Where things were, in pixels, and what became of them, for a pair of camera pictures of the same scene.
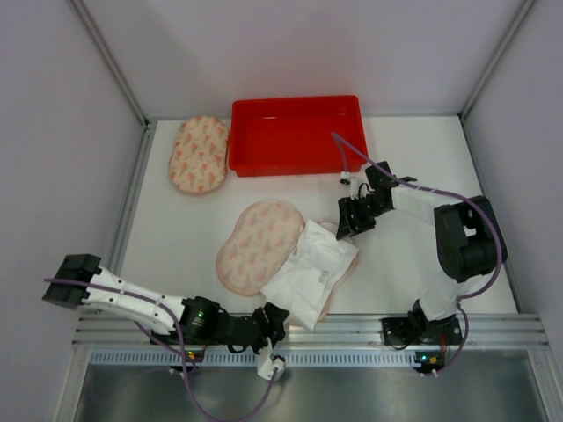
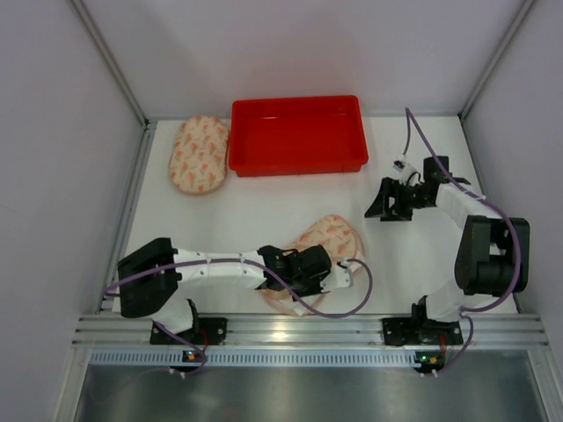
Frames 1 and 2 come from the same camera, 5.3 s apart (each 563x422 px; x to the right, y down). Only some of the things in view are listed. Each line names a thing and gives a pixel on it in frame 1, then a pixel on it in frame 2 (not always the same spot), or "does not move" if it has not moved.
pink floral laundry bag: (198, 157) does not move
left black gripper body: (270, 322) -> (320, 262)
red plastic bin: (292, 135) does not move
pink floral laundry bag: (260, 239) -> (344, 242)
